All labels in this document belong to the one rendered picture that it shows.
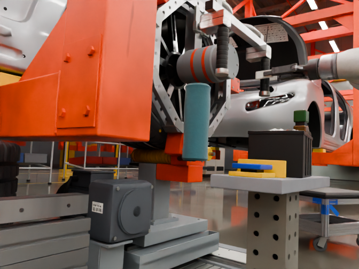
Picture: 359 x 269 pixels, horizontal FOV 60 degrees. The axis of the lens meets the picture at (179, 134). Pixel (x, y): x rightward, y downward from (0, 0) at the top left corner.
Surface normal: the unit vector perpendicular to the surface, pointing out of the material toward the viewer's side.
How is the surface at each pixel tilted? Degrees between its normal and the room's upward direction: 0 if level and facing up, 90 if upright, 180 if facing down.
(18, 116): 90
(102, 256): 90
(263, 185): 90
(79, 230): 90
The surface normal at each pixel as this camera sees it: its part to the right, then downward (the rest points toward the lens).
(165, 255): 0.79, -0.01
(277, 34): -0.43, 0.72
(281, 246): -0.61, -0.10
